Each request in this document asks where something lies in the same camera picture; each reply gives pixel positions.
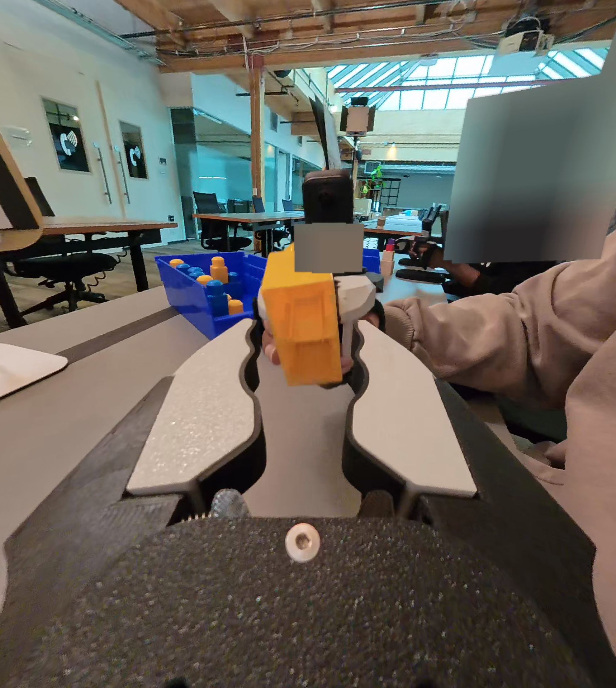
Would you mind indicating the black office chair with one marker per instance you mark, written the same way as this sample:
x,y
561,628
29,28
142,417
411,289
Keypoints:
x,y
216,226
66,266

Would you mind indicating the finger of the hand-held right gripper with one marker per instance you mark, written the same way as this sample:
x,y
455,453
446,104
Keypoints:
x,y
260,307
356,295

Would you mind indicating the blue plastic bin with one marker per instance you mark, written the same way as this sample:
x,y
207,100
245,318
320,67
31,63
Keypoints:
x,y
371,262
184,301

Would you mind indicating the small wooden blocks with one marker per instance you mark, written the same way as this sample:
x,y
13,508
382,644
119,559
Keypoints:
x,y
387,263

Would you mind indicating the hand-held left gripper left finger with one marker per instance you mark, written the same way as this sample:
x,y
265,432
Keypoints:
x,y
200,424

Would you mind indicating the pile of coloured toy blocks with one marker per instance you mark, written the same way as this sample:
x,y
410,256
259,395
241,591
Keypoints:
x,y
216,290

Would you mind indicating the wooden pillar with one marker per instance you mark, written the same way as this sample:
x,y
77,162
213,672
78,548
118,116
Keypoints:
x,y
257,134

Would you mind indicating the person's right hand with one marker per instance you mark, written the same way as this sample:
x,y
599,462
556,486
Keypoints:
x,y
271,344

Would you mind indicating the yellow two-stud toy block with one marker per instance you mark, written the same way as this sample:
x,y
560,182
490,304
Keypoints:
x,y
302,322

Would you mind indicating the light panel on stand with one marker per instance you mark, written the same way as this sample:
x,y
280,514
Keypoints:
x,y
357,118

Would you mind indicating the phone icon door panel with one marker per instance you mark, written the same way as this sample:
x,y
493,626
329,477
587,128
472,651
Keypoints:
x,y
68,140
134,153

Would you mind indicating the white ceiling device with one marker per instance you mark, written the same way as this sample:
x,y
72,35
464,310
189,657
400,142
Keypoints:
x,y
523,37

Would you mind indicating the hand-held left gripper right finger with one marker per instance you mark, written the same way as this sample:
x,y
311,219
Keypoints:
x,y
410,430

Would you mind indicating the person's right forearm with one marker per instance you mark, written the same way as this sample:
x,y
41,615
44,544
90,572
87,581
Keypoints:
x,y
501,322

